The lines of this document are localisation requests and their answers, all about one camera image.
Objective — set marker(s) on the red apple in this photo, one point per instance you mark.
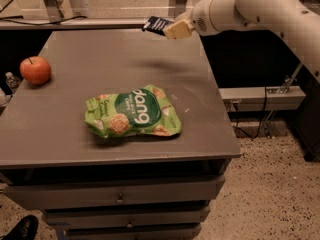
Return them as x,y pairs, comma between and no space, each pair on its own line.
36,70

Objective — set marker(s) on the metal frame rail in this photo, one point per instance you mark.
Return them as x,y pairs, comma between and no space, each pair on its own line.
76,23

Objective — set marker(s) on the green rice chip bag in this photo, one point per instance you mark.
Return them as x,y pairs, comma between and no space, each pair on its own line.
145,111

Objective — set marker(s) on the clear plastic water bottle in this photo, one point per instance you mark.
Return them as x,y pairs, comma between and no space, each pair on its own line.
12,81

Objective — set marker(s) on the middle grey drawer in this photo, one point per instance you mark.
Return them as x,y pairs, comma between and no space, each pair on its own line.
127,218

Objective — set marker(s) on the grey drawer cabinet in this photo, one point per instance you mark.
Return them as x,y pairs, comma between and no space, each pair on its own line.
128,141

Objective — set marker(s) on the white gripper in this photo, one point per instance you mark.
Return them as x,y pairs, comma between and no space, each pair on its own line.
199,21

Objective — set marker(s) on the bottom grey drawer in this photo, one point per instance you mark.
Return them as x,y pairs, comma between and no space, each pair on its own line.
158,232

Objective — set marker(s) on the black shoe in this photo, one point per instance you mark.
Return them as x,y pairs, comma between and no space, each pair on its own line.
26,229

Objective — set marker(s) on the dark blue rxbar wrapper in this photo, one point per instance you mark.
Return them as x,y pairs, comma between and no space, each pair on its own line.
156,25

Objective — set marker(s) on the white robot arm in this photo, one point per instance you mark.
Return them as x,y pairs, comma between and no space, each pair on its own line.
296,25

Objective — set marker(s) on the top grey drawer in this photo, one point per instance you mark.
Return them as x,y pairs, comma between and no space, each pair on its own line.
124,192

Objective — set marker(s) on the grey drawer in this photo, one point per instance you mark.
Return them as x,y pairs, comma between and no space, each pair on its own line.
124,192
158,232
127,218

